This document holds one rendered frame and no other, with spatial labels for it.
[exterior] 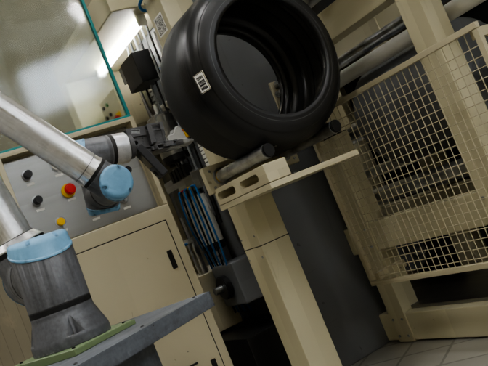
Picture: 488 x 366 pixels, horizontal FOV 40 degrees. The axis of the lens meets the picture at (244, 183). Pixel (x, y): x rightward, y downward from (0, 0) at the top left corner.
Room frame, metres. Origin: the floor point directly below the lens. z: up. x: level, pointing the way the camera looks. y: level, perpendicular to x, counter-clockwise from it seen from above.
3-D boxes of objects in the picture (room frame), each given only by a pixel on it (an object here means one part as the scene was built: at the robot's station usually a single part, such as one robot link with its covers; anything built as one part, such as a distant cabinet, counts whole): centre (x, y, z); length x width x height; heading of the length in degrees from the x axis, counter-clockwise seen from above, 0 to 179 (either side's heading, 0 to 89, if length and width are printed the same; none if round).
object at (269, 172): (2.22, -0.02, 0.83); 0.36 x 0.09 x 0.06; 30
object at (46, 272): (1.64, 0.52, 0.80); 0.17 x 0.15 x 0.18; 29
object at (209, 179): (2.45, -0.05, 0.90); 0.40 x 0.03 x 0.10; 120
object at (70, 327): (1.63, 0.52, 0.67); 0.19 x 0.19 x 0.10
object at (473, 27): (2.26, -0.54, 0.65); 0.90 x 0.02 x 0.70; 30
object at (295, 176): (2.30, -0.14, 0.80); 0.37 x 0.36 x 0.02; 120
